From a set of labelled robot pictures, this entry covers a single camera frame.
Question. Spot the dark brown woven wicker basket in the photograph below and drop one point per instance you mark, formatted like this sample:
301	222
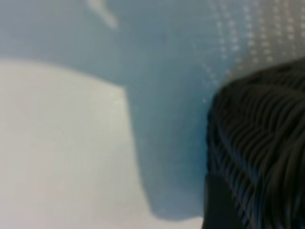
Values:
262	124

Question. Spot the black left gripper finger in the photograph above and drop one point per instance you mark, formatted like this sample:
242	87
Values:
216	210

